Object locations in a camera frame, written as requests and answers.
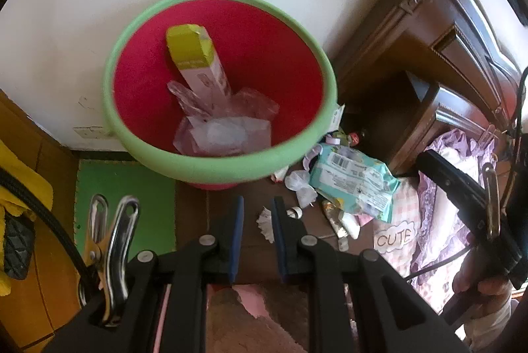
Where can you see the pink paper slip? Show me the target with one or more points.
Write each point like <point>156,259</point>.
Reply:
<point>365,219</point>

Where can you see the red bin with green rim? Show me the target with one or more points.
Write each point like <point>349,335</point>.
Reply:
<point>264,60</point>

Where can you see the white wall outlet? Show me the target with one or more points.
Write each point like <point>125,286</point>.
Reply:
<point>93,132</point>

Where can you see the purple frilled pillow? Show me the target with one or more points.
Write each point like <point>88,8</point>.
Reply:
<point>437,221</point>

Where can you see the small foil sachet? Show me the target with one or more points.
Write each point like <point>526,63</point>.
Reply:
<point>332,210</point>

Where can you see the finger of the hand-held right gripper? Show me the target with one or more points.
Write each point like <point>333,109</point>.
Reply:
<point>445,175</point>

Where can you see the black quilted pad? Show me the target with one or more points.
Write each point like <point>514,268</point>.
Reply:
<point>16,250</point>

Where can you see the teal wet wipes pack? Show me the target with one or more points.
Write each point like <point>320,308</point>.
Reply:
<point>354,179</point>

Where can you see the yellow-topped white carton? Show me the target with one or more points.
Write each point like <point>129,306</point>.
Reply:
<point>198,60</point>

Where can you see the pink foam mat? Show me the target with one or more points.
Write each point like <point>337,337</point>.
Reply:
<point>253,297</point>

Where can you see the wooden cabinet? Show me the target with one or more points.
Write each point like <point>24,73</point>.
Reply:
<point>45,316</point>

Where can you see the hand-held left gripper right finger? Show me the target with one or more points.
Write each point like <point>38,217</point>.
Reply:
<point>280,237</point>

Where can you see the person's right hand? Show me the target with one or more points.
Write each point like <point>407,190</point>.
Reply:
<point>482,285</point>

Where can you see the small white cap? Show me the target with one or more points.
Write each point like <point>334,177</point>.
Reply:
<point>295,212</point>

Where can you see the yellow towel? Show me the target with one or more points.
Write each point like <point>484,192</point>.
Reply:
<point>24,188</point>

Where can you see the white tube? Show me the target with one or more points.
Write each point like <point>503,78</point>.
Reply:
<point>349,231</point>

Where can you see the green foam mat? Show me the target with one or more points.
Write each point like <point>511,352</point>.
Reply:
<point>123,188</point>

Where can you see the white shuttlecock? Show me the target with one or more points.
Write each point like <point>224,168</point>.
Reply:
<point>266,223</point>

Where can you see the metal spring clip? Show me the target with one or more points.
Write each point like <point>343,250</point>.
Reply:
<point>491,196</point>
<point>119,237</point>

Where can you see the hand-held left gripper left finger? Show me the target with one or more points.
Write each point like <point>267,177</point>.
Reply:
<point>235,237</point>

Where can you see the clear plastic bag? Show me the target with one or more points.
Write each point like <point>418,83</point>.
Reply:
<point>231,130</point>

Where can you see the dark wooden nightstand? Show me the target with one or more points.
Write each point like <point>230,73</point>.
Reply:
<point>453,47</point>

